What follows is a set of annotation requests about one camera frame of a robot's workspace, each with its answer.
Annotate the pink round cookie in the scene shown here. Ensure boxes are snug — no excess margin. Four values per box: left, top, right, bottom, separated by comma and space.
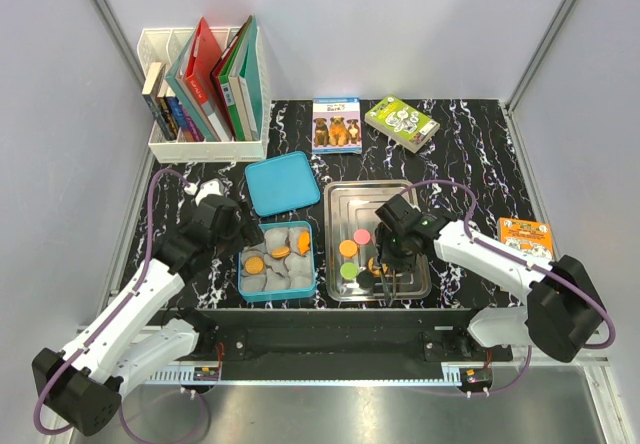
353, 229, 371, 246

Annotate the teal box lid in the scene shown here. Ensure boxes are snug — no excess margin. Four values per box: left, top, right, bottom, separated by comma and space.
245, 151, 321, 217

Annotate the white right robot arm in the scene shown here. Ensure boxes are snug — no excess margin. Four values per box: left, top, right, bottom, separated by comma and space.
375, 194, 608, 363

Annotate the orange round cracker cookie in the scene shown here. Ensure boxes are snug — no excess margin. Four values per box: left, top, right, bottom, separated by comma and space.
367, 258, 381, 277
339, 239, 359, 259
244, 256, 265, 275
271, 246, 291, 259

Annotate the steel baking tray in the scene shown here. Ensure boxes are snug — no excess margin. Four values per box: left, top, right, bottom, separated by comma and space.
324, 180, 432, 302

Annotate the orange book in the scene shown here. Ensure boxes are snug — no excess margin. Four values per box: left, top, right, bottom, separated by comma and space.
498, 217, 554, 260

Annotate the black sandwich cookie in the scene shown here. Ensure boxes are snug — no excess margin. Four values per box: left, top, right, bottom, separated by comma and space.
356, 271, 376, 290

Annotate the green round cookie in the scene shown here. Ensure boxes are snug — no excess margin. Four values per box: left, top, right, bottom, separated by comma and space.
339, 262, 359, 281

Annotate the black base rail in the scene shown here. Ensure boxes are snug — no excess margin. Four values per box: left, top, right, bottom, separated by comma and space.
151, 309, 513, 383

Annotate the orange fish shaped cookie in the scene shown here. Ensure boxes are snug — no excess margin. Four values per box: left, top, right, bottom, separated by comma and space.
297, 231, 311, 256

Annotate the teal grey book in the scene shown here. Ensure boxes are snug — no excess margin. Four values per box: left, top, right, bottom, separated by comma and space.
166, 28, 219, 142

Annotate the white file organizer rack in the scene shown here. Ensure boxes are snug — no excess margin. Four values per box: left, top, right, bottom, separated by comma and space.
137, 28, 272, 164

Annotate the teal cookie box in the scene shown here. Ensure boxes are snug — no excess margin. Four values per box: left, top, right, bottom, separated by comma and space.
238, 221, 317, 303

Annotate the dog picture book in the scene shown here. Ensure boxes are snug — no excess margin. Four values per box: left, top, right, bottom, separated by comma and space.
311, 97, 363, 154

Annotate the tan spine paperback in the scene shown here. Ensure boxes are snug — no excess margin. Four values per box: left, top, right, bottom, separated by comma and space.
141, 61, 177, 142

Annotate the dark blue paperback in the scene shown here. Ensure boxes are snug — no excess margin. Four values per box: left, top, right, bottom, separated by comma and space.
166, 93, 193, 142

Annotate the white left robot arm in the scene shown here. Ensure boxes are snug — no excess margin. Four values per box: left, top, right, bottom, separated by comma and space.
31, 179, 264, 436

